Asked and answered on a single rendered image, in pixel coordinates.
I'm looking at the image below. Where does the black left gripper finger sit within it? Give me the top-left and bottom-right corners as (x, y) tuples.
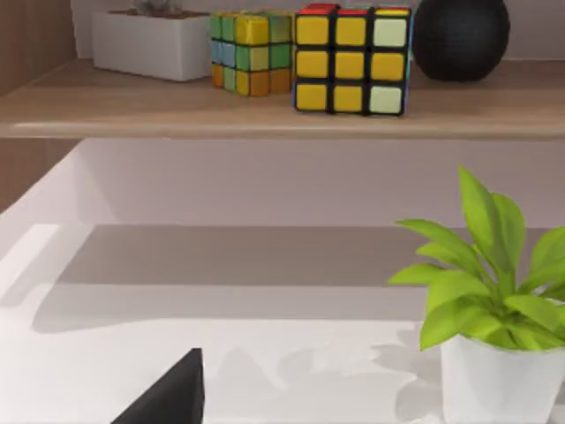
(109, 347), (207, 424)

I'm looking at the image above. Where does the wooden shelf unit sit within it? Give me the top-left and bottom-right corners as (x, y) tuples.
(0, 0), (565, 215)

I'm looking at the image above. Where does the green plant in white pot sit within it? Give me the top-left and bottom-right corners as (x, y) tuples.
(388, 165), (565, 424)

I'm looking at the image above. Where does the small green orange puzzle cube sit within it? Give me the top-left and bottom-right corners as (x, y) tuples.
(209, 10), (296, 97)

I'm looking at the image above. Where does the white rectangular planter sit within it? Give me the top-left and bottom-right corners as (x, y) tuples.
(91, 0), (214, 82)

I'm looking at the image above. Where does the large yellow puzzle cube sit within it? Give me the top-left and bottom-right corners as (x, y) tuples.
(292, 3), (414, 117)

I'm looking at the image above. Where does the black round vase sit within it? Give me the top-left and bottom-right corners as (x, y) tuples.
(411, 0), (511, 83)

